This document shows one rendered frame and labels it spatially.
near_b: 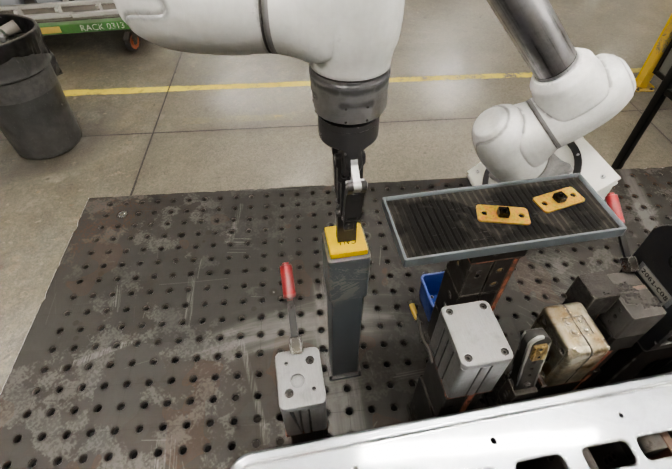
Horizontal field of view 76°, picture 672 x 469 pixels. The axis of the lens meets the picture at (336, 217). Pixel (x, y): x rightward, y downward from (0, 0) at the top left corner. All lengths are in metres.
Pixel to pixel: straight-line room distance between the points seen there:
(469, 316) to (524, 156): 0.65
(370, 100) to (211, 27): 0.17
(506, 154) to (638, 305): 0.53
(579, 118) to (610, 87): 0.09
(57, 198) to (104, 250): 1.47
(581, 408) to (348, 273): 0.41
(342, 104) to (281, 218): 0.92
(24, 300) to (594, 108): 2.32
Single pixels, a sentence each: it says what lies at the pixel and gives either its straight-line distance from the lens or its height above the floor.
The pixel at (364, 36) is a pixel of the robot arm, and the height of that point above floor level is 1.50.
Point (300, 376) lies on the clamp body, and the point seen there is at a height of 1.06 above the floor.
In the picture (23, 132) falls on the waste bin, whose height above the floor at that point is 0.22.
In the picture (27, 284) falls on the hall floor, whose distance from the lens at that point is 2.49.
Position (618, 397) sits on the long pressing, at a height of 1.00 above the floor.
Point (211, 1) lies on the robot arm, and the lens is 0.45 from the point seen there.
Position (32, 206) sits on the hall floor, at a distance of 2.89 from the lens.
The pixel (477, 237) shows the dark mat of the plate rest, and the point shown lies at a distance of 0.72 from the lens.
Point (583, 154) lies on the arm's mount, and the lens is 1.40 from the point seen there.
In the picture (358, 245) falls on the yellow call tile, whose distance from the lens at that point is 0.68.
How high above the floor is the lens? 1.68
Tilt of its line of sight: 47 degrees down
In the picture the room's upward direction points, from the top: straight up
